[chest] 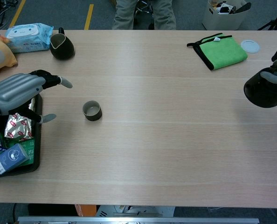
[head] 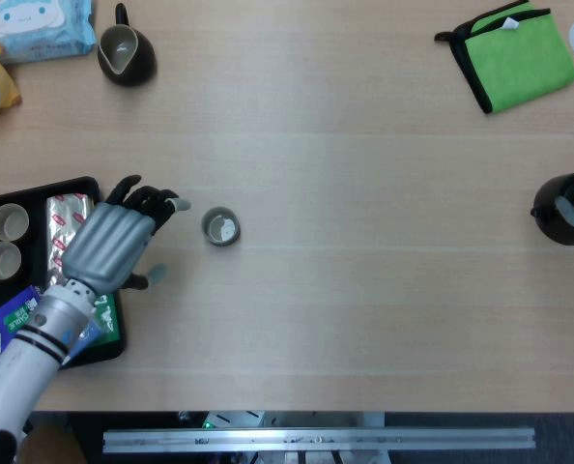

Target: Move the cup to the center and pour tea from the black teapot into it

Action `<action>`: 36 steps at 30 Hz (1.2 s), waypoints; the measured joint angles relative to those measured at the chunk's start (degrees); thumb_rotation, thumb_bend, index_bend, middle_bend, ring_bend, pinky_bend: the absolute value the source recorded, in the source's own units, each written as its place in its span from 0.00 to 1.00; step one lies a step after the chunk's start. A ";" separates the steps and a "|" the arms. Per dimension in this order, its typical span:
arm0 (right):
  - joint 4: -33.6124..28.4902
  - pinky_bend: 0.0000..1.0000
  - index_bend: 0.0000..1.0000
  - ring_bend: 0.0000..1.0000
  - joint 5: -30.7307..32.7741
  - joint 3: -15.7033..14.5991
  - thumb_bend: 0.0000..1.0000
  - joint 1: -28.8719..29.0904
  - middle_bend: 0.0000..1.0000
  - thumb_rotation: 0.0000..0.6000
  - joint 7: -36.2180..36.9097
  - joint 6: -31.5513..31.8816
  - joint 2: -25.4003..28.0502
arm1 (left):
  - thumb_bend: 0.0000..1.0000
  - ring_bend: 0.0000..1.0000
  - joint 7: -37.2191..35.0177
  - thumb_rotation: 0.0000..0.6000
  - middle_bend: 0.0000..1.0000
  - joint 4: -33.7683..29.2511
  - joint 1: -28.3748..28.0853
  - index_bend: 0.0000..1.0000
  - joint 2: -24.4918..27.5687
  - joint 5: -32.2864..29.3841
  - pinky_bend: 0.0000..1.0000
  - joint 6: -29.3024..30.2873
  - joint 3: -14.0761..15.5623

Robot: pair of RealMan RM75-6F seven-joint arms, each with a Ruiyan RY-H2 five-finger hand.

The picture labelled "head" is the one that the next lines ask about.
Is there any brown round seat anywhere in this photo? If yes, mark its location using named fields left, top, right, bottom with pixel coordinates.
left=20, top=423, right=89, bottom=464

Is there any green microfiber cloth black trim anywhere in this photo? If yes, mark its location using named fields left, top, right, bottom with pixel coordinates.
left=434, top=0, right=574, bottom=115

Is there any purple carton box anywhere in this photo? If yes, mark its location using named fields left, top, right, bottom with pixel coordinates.
left=0, top=284, right=44, bottom=376

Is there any aluminium rail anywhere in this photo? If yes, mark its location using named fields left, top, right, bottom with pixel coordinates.
left=101, top=425, right=537, bottom=455

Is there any black plastic tray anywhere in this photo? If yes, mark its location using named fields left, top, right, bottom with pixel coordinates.
left=0, top=176, right=129, bottom=373

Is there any blue wet wipes pack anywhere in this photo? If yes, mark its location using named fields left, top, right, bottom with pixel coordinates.
left=0, top=0, right=98, bottom=67

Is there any black teapot with bail handle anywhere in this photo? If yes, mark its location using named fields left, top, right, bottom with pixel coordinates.
left=530, top=163, right=574, bottom=247

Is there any dark pitcher with beige inside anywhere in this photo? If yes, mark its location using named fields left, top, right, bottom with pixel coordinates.
left=97, top=3, right=158, bottom=88

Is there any green paper packet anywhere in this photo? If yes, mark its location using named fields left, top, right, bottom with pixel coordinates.
left=91, top=292, right=122, bottom=345

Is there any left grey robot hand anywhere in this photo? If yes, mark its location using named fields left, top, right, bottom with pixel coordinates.
left=60, top=174, right=192, bottom=295

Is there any small grey tea cup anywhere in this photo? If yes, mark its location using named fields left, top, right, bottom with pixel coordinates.
left=200, top=206, right=243, bottom=247

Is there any silver foil tea pack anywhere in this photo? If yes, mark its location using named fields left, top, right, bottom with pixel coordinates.
left=44, top=191, right=100, bottom=287

